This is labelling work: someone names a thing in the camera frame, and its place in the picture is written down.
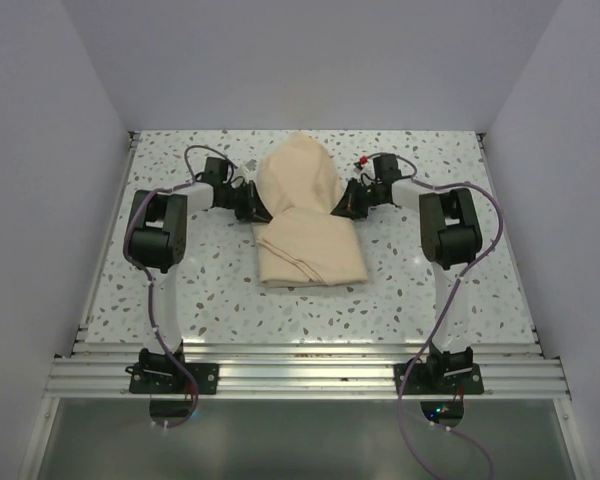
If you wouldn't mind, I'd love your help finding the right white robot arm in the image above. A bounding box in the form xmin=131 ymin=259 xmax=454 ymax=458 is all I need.
xmin=332 ymin=153 xmax=483 ymax=394

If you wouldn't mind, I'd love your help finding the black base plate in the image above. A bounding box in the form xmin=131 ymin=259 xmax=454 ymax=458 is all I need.
xmin=392 ymin=362 xmax=485 ymax=396
xmin=125 ymin=362 xmax=220 ymax=395

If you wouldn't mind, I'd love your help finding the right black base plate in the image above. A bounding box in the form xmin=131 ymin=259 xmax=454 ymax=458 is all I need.
xmin=392 ymin=362 xmax=485 ymax=396

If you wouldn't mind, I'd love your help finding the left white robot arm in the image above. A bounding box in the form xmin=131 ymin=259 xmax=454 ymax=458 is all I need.
xmin=123 ymin=156 xmax=272 ymax=377

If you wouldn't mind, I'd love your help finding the beige cloth mat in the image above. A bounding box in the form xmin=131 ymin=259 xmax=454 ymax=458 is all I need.
xmin=253 ymin=132 xmax=368 ymax=287

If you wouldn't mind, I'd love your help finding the aluminium rail frame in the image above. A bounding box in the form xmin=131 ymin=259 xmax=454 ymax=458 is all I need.
xmin=44 ymin=342 xmax=570 ymax=400

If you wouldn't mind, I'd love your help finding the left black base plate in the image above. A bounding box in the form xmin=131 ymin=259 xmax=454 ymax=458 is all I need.
xmin=125 ymin=362 xmax=220 ymax=395

